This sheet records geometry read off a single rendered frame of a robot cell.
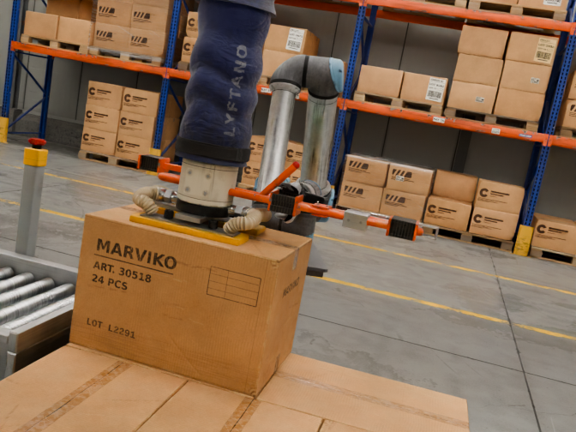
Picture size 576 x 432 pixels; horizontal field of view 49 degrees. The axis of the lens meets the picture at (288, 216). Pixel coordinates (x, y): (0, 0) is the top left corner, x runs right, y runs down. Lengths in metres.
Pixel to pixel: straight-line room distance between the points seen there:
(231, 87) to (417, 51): 8.56
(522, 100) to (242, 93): 7.29
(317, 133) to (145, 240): 0.88
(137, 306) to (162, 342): 0.13
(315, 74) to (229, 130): 0.58
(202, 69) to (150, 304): 0.69
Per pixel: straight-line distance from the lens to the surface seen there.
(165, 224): 1.87
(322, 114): 2.40
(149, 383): 1.85
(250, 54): 1.87
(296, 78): 2.32
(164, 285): 1.86
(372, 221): 1.83
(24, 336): 1.97
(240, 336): 1.81
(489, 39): 9.00
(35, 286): 2.54
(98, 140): 10.41
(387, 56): 10.34
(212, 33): 1.87
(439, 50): 10.30
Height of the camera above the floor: 1.35
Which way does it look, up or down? 9 degrees down
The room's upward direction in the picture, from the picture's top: 10 degrees clockwise
